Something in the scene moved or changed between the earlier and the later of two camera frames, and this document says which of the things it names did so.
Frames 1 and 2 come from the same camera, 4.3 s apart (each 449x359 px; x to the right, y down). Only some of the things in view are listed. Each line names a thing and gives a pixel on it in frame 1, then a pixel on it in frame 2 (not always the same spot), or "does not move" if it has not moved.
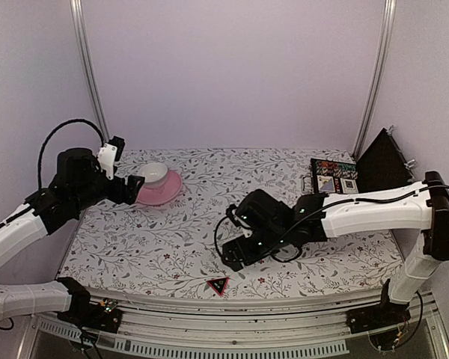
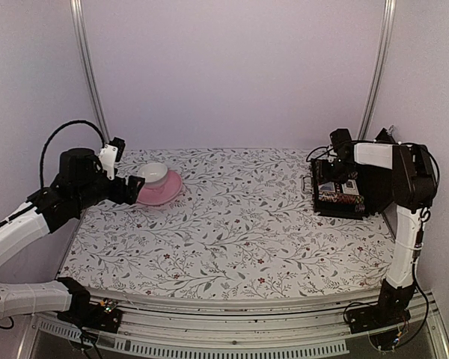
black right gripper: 248,257 -> 326,173
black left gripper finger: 132,200 does not move
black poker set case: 382,164 does not move
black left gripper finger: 135,181 does not move
